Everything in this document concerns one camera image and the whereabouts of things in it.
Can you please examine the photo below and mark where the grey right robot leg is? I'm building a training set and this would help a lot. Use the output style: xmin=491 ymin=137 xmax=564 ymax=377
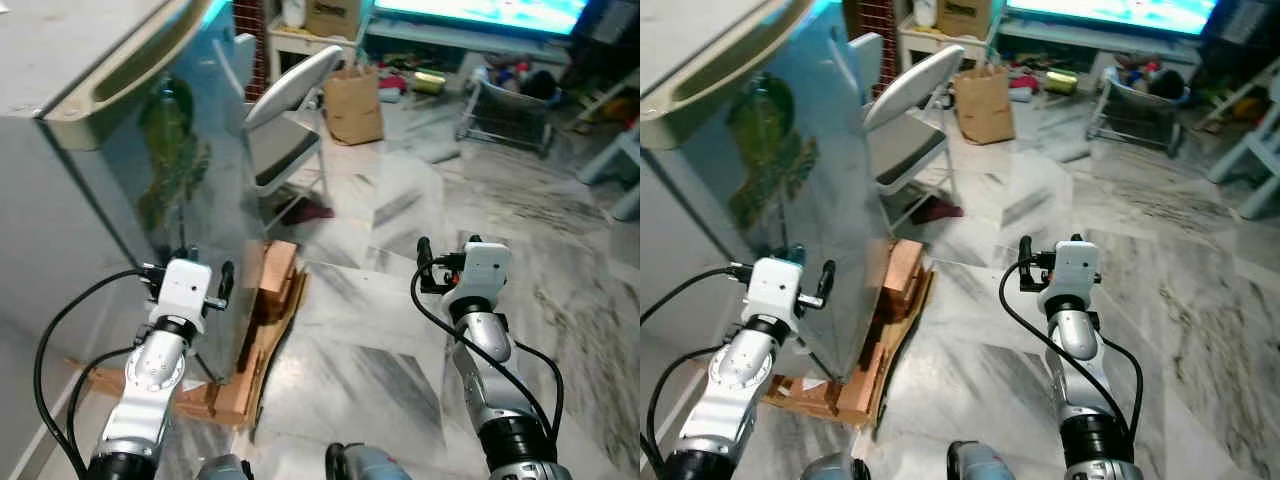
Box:
xmin=324 ymin=442 xmax=413 ymax=480
xmin=945 ymin=440 xmax=1038 ymax=480

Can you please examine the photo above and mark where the grey wire basket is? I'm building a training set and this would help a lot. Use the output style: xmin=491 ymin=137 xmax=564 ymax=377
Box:
xmin=1087 ymin=72 xmax=1189 ymax=158
xmin=457 ymin=72 xmax=557 ymax=158

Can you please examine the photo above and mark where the grey left robot leg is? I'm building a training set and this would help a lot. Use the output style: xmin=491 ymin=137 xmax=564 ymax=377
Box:
xmin=194 ymin=454 xmax=253 ymax=480
xmin=798 ymin=453 xmax=867 ymax=480

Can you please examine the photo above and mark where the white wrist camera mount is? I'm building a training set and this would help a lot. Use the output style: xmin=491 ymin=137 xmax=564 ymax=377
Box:
xmin=1038 ymin=236 xmax=1102 ymax=303
xmin=448 ymin=238 xmax=514 ymax=303
xmin=150 ymin=257 xmax=214 ymax=321
xmin=744 ymin=257 xmax=807 ymax=321

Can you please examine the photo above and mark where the wooden pallet base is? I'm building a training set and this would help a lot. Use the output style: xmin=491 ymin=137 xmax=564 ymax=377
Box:
xmin=760 ymin=237 xmax=937 ymax=433
xmin=68 ymin=238 xmax=311 ymax=433

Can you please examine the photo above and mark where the brown cardboard box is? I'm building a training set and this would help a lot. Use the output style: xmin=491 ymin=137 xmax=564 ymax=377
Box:
xmin=305 ymin=0 xmax=364 ymax=41
xmin=935 ymin=0 xmax=994 ymax=41

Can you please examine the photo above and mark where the grey fridge with peacock print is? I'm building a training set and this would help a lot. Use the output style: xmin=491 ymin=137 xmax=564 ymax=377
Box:
xmin=640 ymin=0 xmax=893 ymax=401
xmin=0 ymin=0 xmax=269 ymax=401

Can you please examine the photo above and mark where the white side table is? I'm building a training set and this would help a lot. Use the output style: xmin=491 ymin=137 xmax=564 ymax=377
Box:
xmin=897 ymin=22 xmax=993 ymax=81
xmin=267 ymin=22 xmax=363 ymax=83

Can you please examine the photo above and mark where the flat screen television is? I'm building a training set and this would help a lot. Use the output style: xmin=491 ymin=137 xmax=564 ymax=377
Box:
xmin=1004 ymin=0 xmax=1221 ymax=37
xmin=372 ymin=0 xmax=591 ymax=37

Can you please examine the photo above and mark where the brown paper bag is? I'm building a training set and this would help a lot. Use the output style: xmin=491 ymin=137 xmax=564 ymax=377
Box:
xmin=953 ymin=62 xmax=1018 ymax=147
xmin=322 ymin=64 xmax=386 ymax=147

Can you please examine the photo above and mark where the light blue stool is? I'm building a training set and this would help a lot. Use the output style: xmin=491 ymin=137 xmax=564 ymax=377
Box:
xmin=578 ymin=122 xmax=641 ymax=223
xmin=1207 ymin=75 xmax=1280 ymax=223

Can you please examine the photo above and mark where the grey folding chair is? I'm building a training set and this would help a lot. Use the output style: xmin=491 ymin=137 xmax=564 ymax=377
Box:
xmin=243 ymin=45 xmax=346 ymax=219
xmin=864 ymin=44 xmax=967 ymax=219

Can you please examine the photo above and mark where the grey robot leg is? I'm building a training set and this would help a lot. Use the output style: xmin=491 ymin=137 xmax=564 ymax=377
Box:
xmin=945 ymin=440 xmax=1038 ymax=480
xmin=324 ymin=442 xmax=413 ymax=480
xmin=798 ymin=453 xmax=867 ymax=480
xmin=194 ymin=454 xmax=253 ymax=480

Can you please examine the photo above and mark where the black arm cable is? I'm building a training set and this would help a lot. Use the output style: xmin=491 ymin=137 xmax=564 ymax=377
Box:
xmin=32 ymin=267 xmax=153 ymax=480
xmin=998 ymin=282 xmax=1145 ymax=443
xmin=409 ymin=282 xmax=567 ymax=443
xmin=640 ymin=266 xmax=749 ymax=480

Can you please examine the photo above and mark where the light blue television stand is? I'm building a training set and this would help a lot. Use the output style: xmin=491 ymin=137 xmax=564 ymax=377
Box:
xmin=364 ymin=20 xmax=573 ymax=71
xmin=995 ymin=20 xmax=1203 ymax=71

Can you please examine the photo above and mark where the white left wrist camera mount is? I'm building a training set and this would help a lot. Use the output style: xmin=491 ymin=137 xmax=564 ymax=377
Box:
xmin=150 ymin=257 xmax=214 ymax=321
xmin=744 ymin=257 xmax=807 ymax=321

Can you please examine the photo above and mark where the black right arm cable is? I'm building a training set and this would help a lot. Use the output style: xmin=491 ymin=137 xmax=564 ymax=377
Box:
xmin=409 ymin=282 xmax=567 ymax=443
xmin=998 ymin=282 xmax=1145 ymax=443

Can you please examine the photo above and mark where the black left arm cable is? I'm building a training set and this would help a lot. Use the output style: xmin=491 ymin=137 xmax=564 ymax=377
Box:
xmin=32 ymin=267 xmax=153 ymax=480
xmin=640 ymin=266 xmax=749 ymax=480

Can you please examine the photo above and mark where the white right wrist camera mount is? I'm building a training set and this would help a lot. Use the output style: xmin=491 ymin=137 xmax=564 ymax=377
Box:
xmin=448 ymin=238 xmax=514 ymax=303
xmin=1038 ymin=236 xmax=1102 ymax=303

